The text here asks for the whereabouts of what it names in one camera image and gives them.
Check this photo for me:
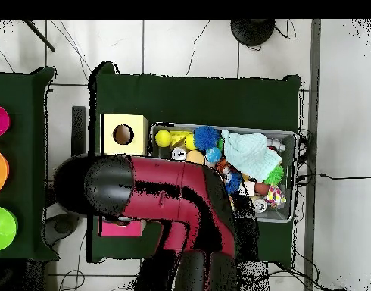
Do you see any large blue spiky ball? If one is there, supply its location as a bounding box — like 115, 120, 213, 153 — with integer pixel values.
193, 125, 221, 152

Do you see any silver soda can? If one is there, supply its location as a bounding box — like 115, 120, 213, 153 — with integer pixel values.
251, 196, 268, 214

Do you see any wooden box with three holes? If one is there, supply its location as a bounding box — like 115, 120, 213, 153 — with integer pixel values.
99, 113, 149, 238

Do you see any globe print ball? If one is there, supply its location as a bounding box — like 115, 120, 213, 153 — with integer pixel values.
205, 146, 223, 164

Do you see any wire mesh bin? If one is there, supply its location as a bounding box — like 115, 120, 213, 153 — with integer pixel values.
150, 121, 298, 224

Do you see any green plastic bowl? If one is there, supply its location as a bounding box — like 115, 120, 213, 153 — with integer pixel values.
0, 205, 19, 252

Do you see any colourful polka dot pouch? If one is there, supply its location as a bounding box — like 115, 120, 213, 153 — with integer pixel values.
265, 183, 288, 208

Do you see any black power cable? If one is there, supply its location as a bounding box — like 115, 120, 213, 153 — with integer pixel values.
297, 172, 371, 181

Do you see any orange tiger striped plush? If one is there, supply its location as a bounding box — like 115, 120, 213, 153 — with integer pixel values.
216, 158, 232, 175

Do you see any grey floor base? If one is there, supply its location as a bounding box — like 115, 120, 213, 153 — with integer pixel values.
44, 213, 80, 246

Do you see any black rod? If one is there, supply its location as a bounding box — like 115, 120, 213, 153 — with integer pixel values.
23, 19, 56, 52

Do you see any yellow tennis ball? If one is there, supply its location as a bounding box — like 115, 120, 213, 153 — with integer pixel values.
154, 129, 173, 148

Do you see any mint green waffle cloth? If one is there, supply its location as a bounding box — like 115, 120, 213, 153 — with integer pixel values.
220, 129, 282, 182

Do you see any light green spiky ball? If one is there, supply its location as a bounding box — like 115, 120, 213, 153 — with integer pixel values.
263, 164, 285, 186

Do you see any dark green side tablecloth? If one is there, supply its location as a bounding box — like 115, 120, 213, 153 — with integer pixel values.
0, 66, 58, 261

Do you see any black round floor base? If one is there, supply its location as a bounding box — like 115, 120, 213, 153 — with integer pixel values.
229, 19, 276, 47

